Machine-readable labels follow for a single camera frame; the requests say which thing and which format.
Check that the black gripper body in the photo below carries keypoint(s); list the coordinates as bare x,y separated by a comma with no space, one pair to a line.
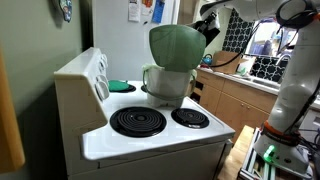
208,27

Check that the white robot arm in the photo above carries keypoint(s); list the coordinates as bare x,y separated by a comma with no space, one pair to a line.
300,85

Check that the blue kettle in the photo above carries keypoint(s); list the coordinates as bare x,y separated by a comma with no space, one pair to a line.
207,59

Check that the cardboard box on counter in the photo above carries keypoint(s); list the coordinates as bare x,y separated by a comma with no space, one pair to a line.
226,62

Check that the blue paper on fridge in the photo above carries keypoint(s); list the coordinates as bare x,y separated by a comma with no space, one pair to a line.
158,11

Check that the wooden kitchen base cabinets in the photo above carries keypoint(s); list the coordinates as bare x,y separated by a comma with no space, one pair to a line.
234,103

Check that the white paper on fridge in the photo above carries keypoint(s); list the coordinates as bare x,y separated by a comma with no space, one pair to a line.
134,10

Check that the chrome sink faucet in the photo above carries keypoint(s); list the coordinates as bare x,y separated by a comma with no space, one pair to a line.
282,64

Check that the white refrigerator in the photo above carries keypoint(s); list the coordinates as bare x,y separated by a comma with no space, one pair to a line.
126,43

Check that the small front coil burner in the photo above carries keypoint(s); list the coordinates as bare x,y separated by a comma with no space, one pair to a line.
190,118

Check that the green silicone pot holder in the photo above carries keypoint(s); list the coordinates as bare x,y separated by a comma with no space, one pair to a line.
116,85

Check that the large front coil burner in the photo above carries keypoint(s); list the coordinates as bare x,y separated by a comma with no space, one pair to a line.
138,122

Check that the white electric stove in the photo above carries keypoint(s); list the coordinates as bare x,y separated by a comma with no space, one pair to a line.
95,151

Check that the wooden board left edge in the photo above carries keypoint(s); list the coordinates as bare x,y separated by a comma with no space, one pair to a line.
12,155

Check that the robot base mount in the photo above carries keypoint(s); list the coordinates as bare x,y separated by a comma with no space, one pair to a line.
273,163

